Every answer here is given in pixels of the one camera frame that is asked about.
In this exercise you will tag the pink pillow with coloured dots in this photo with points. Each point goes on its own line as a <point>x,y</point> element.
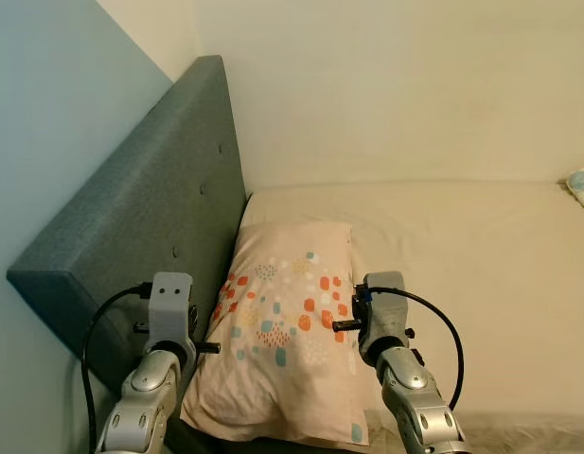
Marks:
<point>273,378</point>

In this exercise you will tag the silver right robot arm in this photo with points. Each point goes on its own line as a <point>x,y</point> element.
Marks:
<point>415,397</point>

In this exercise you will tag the beige sheeted bed mattress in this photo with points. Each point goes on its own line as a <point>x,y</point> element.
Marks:
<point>481,284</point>

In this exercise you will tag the dark teal padded headboard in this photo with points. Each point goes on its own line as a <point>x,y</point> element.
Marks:
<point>150,208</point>

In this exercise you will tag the cream cartoon print blanket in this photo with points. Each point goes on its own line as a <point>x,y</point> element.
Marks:
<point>582,187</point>

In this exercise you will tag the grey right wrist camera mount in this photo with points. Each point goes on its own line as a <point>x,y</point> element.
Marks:
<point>386,307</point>

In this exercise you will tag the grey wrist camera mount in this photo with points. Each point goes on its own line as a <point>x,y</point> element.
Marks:
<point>171,303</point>
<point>386,307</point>

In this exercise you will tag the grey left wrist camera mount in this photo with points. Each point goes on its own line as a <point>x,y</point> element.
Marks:
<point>171,303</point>

